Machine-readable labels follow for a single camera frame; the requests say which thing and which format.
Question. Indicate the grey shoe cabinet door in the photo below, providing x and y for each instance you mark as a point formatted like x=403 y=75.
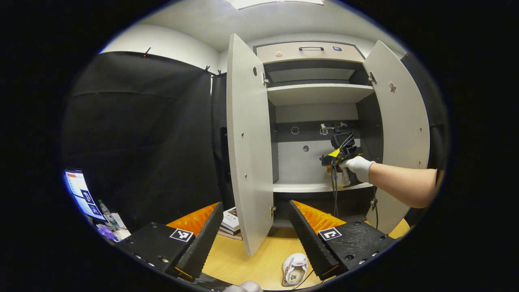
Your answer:
x=249 y=142
x=405 y=134

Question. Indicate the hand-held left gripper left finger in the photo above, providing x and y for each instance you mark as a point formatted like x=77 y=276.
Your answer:
x=202 y=239

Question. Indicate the grey shoe cabinet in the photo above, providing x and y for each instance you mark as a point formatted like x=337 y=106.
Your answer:
x=316 y=93

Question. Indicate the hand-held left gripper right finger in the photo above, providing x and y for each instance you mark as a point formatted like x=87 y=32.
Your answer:
x=310 y=239

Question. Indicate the ceiling light panel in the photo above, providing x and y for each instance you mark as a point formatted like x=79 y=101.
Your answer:
x=275 y=3

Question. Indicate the computer monitor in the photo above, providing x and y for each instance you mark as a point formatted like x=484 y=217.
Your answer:
x=83 y=194

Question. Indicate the plastic bottle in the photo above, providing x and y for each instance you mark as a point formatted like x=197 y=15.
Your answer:
x=107 y=211

